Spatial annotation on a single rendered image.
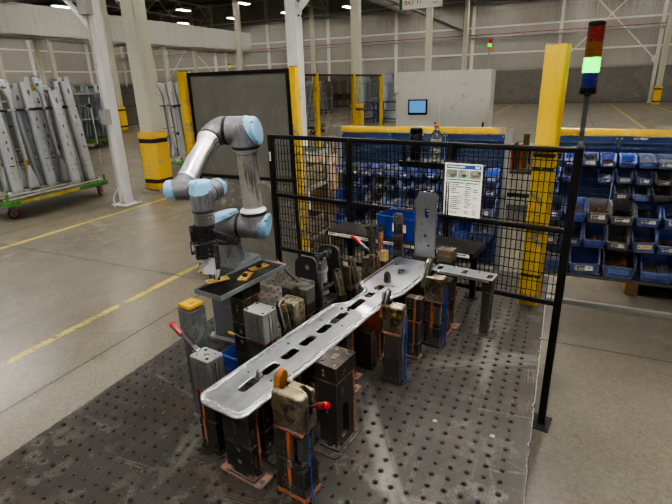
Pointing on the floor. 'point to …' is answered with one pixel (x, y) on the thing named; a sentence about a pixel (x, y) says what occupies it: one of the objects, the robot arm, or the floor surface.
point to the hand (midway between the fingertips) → (216, 275)
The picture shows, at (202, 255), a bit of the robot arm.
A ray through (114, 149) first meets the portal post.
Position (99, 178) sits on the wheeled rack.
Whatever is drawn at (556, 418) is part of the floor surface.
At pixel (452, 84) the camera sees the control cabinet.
